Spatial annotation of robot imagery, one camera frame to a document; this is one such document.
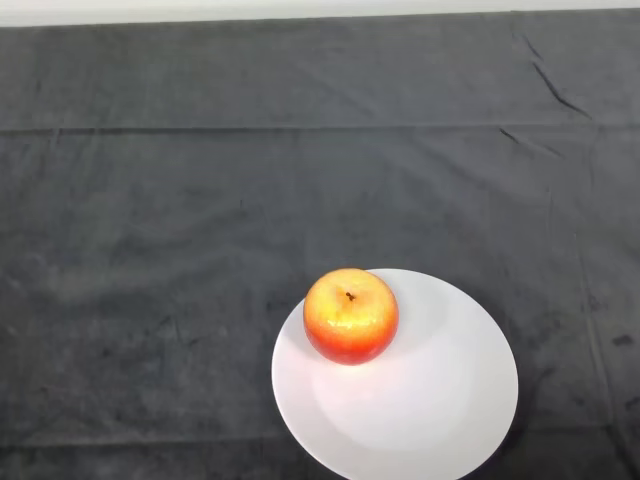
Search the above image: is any red yellow apple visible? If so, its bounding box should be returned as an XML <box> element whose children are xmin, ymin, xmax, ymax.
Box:
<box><xmin>302</xmin><ymin>267</ymin><xmax>400</xmax><ymax>367</ymax></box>

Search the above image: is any white round plate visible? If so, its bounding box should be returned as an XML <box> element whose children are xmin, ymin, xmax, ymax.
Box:
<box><xmin>271</xmin><ymin>268</ymin><xmax>520</xmax><ymax>480</ymax></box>

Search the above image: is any black cloth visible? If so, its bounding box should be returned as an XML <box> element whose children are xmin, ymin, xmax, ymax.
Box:
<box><xmin>0</xmin><ymin>9</ymin><xmax>640</xmax><ymax>480</ymax></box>

